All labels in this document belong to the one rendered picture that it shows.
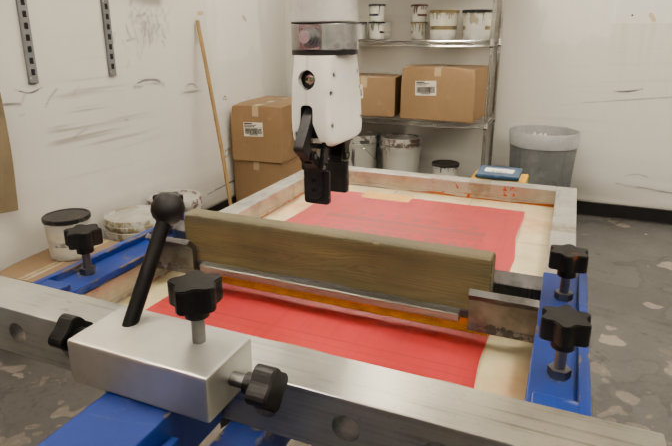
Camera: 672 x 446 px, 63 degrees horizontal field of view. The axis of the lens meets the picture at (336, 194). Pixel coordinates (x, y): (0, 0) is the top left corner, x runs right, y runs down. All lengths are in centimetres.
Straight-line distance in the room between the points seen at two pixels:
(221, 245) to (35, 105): 223
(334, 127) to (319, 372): 27
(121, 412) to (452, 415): 23
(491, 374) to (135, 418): 36
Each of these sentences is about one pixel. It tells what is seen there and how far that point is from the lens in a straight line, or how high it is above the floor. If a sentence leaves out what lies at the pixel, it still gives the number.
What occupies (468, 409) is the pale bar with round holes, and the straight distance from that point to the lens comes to 42.
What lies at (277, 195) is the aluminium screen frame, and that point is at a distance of 110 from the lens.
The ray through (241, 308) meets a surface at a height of 95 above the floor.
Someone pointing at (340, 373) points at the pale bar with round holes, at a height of 104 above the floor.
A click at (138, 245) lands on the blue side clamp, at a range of 84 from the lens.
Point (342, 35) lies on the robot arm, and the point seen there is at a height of 129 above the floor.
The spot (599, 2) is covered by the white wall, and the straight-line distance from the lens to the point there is 426.
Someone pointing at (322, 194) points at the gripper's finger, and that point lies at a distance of 64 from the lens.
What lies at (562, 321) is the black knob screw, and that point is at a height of 106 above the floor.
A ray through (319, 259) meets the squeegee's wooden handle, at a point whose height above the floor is 103.
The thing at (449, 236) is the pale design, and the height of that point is 95.
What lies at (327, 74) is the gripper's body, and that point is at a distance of 59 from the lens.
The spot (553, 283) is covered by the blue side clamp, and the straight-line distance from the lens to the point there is 73.
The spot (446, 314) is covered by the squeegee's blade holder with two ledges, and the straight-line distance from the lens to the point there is 64.
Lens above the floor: 129
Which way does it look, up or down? 16 degrees down
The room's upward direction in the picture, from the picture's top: straight up
